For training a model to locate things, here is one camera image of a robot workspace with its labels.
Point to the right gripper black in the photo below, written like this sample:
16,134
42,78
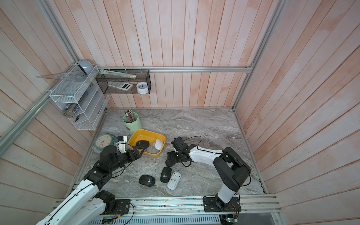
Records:
171,157

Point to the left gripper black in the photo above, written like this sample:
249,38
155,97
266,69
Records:
131,157

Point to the grey mouse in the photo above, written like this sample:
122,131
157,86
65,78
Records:
152,150

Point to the yellow plastic storage box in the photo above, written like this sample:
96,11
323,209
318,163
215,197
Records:
150,136

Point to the white mouse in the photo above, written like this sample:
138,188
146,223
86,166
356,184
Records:
158,144
174,181

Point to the black mouse slim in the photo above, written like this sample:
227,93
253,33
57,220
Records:
166,174

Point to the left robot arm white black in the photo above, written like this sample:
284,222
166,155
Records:
88,201

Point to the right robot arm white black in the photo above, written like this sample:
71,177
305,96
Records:
230,167

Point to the black mouse front left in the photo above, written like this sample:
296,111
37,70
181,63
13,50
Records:
147,180

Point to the green pen holder cup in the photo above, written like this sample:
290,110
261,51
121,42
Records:
132,127

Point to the coloured pencils bundle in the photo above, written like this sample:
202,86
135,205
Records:
130,116

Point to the green round alarm clock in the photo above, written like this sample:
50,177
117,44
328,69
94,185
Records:
103,141

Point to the white tape roll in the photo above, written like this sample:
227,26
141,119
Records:
142,88

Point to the white calculator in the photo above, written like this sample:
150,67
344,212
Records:
124,86

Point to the transparent straight ruler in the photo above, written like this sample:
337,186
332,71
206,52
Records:
114,73

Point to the rolled items in shelf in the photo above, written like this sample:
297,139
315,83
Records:
70,110

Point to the transparent triangle ruler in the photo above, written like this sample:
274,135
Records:
76,76

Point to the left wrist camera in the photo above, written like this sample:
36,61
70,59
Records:
121,142

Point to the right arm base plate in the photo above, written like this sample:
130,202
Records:
214,204

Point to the white vented cable duct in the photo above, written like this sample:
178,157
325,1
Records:
201,219

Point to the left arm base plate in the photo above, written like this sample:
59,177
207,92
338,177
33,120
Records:
118,207

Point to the black mesh wall basket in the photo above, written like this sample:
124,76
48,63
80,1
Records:
124,81

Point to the white wire wall shelf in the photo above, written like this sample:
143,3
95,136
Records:
87,94

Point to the aluminium front rail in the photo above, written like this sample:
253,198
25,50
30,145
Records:
193,205

